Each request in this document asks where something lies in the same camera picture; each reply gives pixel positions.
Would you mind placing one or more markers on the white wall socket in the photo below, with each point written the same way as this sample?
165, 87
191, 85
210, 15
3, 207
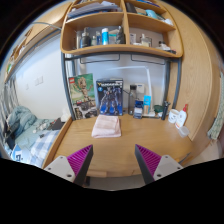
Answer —
140, 88

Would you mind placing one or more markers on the cyan card package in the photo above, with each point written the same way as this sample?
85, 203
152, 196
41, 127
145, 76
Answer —
147, 101

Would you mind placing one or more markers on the black handheld device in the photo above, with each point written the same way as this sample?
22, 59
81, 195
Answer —
165, 110

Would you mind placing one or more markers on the white wall switch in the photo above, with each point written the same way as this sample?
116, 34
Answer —
38, 81

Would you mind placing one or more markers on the dark transparent water bottle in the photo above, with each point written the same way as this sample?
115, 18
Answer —
132, 98

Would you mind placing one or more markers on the blue robot model kit box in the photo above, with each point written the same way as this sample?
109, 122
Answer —
110, 98

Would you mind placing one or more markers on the white bottle with red cap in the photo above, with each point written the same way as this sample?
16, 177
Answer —
181, 118

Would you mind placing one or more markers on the wooden shelf unit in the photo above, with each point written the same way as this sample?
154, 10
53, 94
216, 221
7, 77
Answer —
123, 49

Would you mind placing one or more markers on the white plastic bag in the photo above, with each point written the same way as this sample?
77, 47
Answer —
65, 116

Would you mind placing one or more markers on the white mug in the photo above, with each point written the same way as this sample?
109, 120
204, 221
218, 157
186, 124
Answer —
173, 116

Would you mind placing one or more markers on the grey metal desk frame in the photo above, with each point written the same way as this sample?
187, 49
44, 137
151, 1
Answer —
64, 80

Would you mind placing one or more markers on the small blue box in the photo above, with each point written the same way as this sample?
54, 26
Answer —
138, 110

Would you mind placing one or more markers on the dark green round container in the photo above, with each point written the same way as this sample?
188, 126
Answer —
158, 109

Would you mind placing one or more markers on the clear plastic cup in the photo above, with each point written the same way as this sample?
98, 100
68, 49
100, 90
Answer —
183, 131

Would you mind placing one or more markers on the green tree figure toy box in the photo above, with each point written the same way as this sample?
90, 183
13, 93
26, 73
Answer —
82, 95

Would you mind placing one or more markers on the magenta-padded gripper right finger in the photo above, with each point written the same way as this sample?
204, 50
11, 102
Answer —
166, 166

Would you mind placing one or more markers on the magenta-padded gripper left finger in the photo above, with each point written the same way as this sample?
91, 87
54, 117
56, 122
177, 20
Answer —
61, 166

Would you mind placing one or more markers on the black laptop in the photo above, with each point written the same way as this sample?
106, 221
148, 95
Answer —
56, 124

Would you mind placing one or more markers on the pink towel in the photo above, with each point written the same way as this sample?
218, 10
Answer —
106, 126

